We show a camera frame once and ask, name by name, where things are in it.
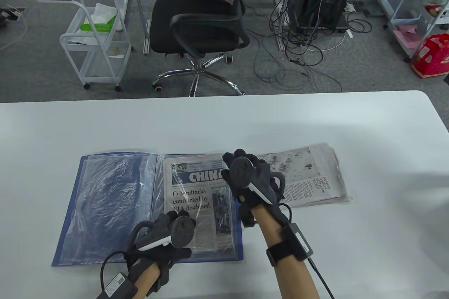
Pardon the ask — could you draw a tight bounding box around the black left wrist sensor box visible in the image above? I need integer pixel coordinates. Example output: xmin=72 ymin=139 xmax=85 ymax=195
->
xmin=95 ymin=251 xmax=138 ymax=299

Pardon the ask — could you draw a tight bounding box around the newspaper with grey photo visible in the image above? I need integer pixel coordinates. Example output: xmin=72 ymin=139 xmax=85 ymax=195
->
xmin=256 ymin=147 xmax=348 ymax=208

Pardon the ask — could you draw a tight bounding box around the newspaper with blue masthead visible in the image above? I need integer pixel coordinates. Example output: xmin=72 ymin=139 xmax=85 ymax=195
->
xmin=163 ymin=154 xmax=235 ymax=252

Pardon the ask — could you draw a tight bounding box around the person's left hand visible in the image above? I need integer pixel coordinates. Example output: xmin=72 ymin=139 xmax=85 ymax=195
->
xmin=127 ymin=211 xmax=193 ymax=274

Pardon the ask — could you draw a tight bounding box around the pink paper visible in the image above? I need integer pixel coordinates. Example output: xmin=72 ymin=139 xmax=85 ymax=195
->
xmin=393 ymin=25 xmax=430 ymax=52

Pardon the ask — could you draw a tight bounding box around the white desk leg frame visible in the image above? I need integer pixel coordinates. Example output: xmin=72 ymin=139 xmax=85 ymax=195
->
xmin=261 ymin=0 xmax=293 ymax=52

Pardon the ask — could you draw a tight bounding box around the floor power strip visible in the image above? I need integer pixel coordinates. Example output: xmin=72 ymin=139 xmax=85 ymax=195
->
xmin=0 ymin=5 xmax=25 ymax=23

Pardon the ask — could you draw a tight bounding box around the black right hand controller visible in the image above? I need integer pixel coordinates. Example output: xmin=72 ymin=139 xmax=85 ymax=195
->
xmin=228 ymin=157 xmax=286 ymax=205

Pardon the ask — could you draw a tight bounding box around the black office chair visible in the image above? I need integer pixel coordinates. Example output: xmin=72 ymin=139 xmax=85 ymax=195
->
xmin=149 ymin=0 xmax=263 ymax=98

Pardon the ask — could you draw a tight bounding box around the black left hand controller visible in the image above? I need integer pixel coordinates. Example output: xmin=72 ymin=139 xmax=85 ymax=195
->
xmin=132 ymin=216 xmax=197 ymax=252

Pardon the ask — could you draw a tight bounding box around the person's right hand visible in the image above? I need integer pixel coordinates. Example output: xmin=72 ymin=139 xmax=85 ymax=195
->
xmin=220 ymin=149 xmax=282 ymax=228

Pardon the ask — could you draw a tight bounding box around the black hand controller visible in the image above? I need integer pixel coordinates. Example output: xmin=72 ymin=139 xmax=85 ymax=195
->
xmin=132 ymin=216 xmax=197 ymax=252
xmin=228 ymin=157 xmax=286 ymax=205

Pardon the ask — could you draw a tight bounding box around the white wire cart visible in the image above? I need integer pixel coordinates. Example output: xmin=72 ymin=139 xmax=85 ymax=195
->
xmin=37 ymin=0 xmax=134 ymax=92

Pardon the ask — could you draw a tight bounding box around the person's left forearm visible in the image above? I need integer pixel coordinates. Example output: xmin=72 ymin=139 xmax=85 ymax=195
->
xmin=132 ymin=260 xmax=163 ymax=299

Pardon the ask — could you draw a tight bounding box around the person's right forearm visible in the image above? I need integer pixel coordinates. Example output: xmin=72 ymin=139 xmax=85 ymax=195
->
xmin=251 ymin=204 xmax=321 ymax=299

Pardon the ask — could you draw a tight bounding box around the tangle of black cables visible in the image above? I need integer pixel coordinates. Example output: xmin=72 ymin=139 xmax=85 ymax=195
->
xmin=246 ymin=0 xmax=372 ymax=93

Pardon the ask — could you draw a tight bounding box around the white floor cable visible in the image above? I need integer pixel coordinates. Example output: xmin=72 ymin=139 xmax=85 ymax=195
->
xmin=0 ymin=15 xmax=28 ymax=50

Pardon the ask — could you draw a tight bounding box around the white shelf rack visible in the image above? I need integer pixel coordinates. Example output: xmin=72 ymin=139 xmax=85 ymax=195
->
xmin=384 ymin=0 xmax=449 ymax=63

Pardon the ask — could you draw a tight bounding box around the blue file folder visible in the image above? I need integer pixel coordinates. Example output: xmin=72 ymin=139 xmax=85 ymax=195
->
xmin=52 ymin=152 xmax=244 ymax=267

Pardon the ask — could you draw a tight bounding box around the red gift bag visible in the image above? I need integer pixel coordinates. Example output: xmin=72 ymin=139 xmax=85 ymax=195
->
xmin=411 ymin=34 xmax=449 ymax=79

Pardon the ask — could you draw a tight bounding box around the black right wrist sensor box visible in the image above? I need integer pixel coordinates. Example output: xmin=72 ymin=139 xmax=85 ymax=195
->
xmin=281 ymin=204 xmax=336 ymax=299

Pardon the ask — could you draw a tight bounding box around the black wrist sensor box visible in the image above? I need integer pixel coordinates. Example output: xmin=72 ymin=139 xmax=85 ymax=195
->
xmin=95 ymin=251 xmax=138 ymax=299
xmin=281 ymin=204 xmax=336 ymax=299

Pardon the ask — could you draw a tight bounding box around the white crumpled paper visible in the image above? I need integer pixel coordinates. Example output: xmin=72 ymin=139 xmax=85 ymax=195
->
xmin=67 ymin=35 xmax=100 ymax=47

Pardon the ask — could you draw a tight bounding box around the green tissue box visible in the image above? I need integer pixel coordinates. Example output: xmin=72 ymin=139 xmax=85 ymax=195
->
xmin=80 ymin=3 xmax=118 ymax=33

